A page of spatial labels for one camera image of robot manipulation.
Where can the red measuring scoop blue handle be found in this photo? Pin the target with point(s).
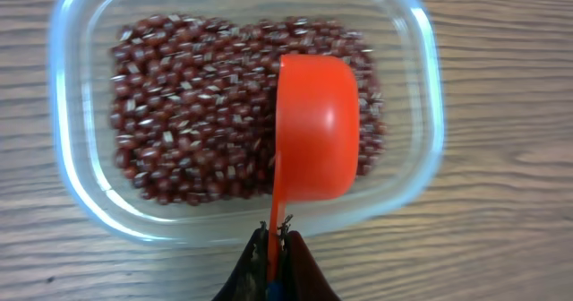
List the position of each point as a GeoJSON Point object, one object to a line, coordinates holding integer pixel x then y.
{"type": "Point", "coordinates": [317, 137]}

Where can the red adzuki beans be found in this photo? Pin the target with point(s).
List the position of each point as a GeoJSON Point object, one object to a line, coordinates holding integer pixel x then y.
{"type": "Point", "coordinates": [195, 101]}

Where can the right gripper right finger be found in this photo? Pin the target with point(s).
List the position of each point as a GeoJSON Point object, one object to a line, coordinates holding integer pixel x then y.
{"type": "Point", "coordinates": [299, 275]}

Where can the clear plastic container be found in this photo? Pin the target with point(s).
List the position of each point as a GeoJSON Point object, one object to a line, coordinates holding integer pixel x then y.
{"type": "Point", "coordinates": [83, 31]}

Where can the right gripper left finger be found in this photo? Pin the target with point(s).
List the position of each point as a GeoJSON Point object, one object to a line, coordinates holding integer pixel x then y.
{"type": "Point", "coordinates": [248, 279]}

